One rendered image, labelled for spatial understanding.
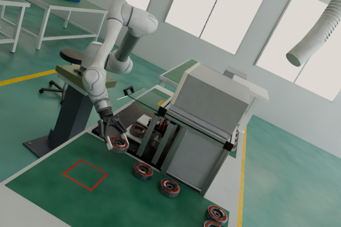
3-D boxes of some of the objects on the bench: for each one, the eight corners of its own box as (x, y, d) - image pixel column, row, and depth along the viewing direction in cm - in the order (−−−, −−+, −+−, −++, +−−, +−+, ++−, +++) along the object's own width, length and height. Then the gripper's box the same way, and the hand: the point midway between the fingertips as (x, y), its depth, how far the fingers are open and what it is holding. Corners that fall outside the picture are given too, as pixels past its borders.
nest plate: (136, 121, 204) (136, 120, 204) (143, 115, 218) (144, 114, 218) (154, 131, 202) (155, 129, 202) (160, 124, 216) (161, 123, 216)
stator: (136, 163, 163) (138, 158, 161) (154, 173, 161) (156, 168, 160) (128, 173, 152) (131, 168, 151) (147, 184, 151) (149, 178, 150)
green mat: (4, 185, 114) (4, 184, 114) (86, 131, 171) (86, 131, 171) (216, 316, 102) (217, 315, 102) (229, 212, 159) (229, 211, 159)
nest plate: (122, 133, 182) (122, 131, 181) (131, 125, 196) (131, 124, 195) (142, 144, 180) (142, 143, 179) (150, 136, 194) (150, 134, 193)
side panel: (160, 173, 165) (182, 126, 154) (161, 170, 167) (184, 124, 157) (203, 197, 161) (230, 151, 150) (204, 194, 164) (230, 149, 153)
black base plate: (91, 132, 173) (92, 129, 172) (132, 105, 233) (133, 102, 232) (159, 170, 167) (161, 167, 166) (183, 132, 226) (184, 129, 226)
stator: (178, 188, 158) (181, 183, 157) (176, 201, 148) (179, 196, 147) (160, 180, 158) (162, 175, 157) (156, 192, 148) (159, 187, 147)
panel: (160, 168, 165) (181, 125, 155) (184, 129, 227) (201, 97, 217) (162, 169, 165) (183, 126, 155) (186, 129, 226) (202, 97, 217)
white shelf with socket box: (208, 124, 262) (231, 81, 247) (213, 113, 296) (234, 74, 281) (243, 143, 257) (269, 99, 242) (244, 129, 292) (267, 90, 276)
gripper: (116, 112, 172) (130, 146, 166) (83, 115, 153) (98, 154, 147) (124, 106, 168) (138, 141, 162) (91, 109, 149) (106, 148, 143)
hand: (117, 144), depth 155 cm, fingers closed on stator, 11 cm apart
